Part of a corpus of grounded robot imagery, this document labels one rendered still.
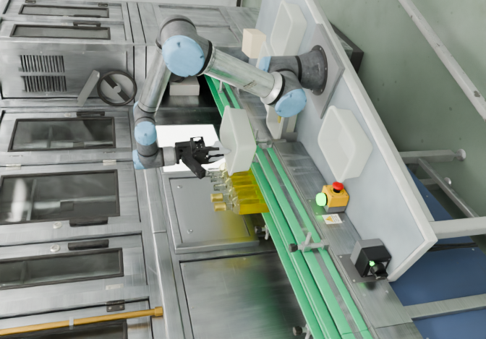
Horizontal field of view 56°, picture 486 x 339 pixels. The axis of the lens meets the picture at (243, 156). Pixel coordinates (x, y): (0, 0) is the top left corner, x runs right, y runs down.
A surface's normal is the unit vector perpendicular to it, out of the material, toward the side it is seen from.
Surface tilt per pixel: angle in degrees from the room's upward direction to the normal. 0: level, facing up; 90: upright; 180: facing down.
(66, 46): 90
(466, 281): 90
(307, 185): 90
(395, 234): 0
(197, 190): 90
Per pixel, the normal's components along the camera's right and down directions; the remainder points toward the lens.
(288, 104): 0.32, 0.75
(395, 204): -0.96, 0.04
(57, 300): 0.13, -0.81
